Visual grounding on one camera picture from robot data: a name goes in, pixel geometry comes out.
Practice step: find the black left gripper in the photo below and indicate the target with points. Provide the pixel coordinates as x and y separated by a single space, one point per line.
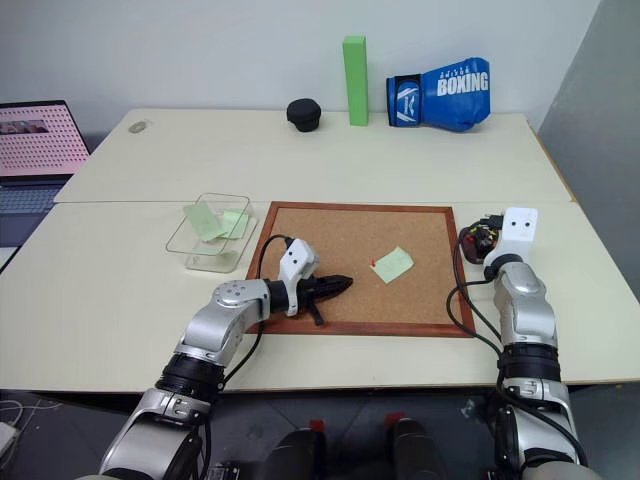
309 290

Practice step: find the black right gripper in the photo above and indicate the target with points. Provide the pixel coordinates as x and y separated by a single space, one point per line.
492 223

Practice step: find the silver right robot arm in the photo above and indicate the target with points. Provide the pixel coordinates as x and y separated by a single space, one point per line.
527 320

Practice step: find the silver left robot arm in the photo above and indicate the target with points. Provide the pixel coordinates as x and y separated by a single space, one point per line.
210 335

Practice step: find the green sticky note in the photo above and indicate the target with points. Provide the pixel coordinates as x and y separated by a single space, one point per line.
235 223
394 265
202 222

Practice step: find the clear plastic box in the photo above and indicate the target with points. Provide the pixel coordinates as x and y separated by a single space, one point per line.
212 235

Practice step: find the wood framed cork board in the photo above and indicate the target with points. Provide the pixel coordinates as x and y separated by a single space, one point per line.
350 240

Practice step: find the blue boxing glove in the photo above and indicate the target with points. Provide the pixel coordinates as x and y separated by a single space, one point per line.
440 95

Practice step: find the dark rounded shape red tag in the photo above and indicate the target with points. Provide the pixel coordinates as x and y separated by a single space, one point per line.
412 450
295 452

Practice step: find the black round cap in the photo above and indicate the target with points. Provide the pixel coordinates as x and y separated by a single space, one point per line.
303 115

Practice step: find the tall green block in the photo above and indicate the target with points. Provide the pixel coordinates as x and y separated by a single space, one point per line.
356 82

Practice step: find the small clear round disc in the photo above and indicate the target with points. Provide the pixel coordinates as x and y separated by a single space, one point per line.
137 126

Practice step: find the laptop with pink screen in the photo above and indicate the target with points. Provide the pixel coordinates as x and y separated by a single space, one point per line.
35 145

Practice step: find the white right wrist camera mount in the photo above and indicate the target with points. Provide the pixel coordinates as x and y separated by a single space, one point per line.
517 231

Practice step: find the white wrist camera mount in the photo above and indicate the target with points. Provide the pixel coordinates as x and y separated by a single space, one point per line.
517 231
296 261

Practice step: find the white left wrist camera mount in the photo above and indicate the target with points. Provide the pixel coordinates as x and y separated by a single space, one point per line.
296 261

